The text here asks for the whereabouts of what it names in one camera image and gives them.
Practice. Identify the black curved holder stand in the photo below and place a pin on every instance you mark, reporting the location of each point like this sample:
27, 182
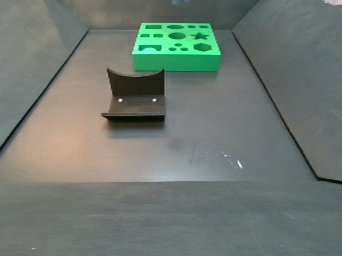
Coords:
138, 96

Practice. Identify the green shape sorter block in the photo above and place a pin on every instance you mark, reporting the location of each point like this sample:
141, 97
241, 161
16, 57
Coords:
177, 47

